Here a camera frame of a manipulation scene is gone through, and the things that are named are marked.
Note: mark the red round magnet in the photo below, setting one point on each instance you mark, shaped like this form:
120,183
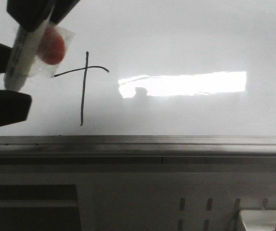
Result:
52,51

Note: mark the white whiteboard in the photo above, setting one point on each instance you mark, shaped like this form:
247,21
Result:
160,67

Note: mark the aluminium whiteboard frame rail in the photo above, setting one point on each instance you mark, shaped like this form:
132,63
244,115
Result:
134,149

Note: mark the white whiteboard marker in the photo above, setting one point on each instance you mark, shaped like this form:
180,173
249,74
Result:
22,56

